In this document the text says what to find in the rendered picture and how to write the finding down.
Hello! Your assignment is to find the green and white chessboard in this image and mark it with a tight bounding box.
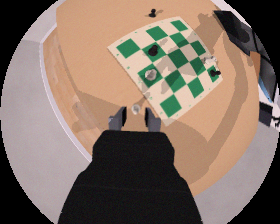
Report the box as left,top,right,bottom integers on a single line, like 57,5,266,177
107,16,223,127

